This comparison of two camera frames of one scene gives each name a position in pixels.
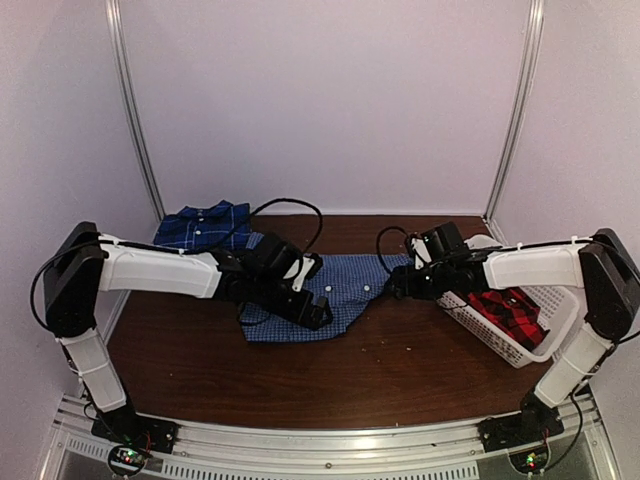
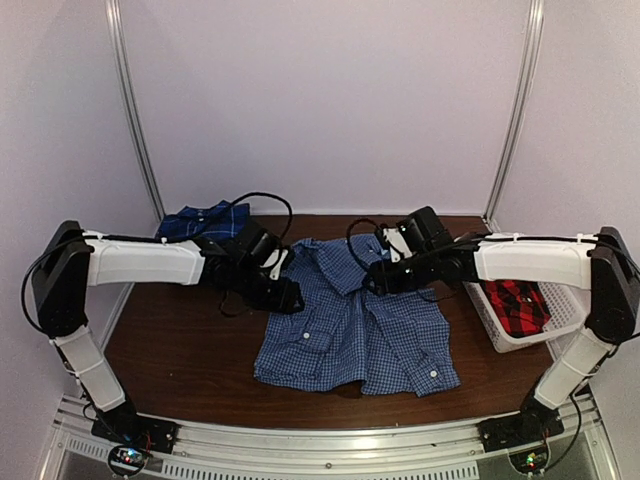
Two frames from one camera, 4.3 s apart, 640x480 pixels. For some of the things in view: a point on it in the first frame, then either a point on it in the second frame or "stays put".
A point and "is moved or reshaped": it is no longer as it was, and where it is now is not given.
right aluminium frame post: [530, 80] stays put
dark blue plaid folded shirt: [219, 226] stays put
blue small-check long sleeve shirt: [349, 285] is moved or reshaped
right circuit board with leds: [531, 461] stays put
